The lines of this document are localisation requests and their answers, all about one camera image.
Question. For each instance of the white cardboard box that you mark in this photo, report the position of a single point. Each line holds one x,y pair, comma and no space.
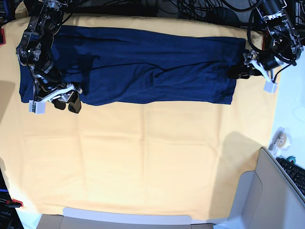
265,198

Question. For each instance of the black keyboard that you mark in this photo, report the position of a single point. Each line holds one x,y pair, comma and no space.
296,173

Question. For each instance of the red clamp left bottom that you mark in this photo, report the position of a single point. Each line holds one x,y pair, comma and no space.
13,203

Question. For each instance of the yellow table cloth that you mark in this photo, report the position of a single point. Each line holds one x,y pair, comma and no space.
162,158

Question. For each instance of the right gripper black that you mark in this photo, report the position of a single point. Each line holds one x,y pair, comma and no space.
70,94

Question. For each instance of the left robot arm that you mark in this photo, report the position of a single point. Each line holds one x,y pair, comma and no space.
284,47

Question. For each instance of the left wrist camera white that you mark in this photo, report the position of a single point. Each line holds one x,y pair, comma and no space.
270,87

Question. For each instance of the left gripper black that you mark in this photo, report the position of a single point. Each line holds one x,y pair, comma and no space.
252,67

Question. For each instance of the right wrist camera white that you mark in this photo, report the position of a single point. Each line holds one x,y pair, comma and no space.
37,107

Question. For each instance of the red clamp left top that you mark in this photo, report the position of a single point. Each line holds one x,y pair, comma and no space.
2,37

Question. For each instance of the green tape roll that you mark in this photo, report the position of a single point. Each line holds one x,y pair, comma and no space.
292,159

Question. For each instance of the red clamp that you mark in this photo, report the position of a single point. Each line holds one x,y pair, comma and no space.
13,203
2,37

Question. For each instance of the clear tape dispenser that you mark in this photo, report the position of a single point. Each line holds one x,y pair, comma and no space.
281,140

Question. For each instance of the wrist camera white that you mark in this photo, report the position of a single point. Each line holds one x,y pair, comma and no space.
270,87
37,107

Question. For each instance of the dark blue long-sleeve shirt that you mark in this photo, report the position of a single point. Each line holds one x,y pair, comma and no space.
134,66

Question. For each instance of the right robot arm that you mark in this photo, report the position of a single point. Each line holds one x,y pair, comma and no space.
34,52

